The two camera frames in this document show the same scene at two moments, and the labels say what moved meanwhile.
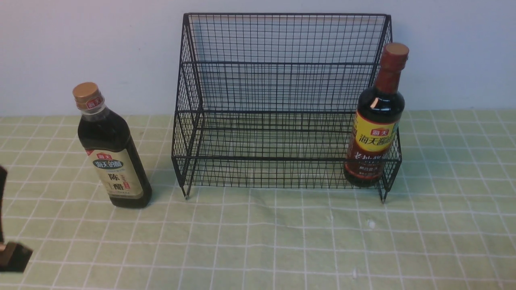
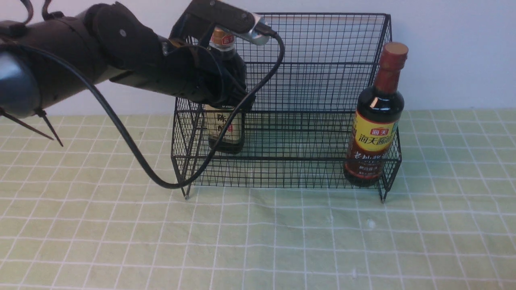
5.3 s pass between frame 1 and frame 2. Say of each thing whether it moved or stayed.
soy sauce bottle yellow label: stayed
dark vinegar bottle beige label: moved
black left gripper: moved
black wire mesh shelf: stayed
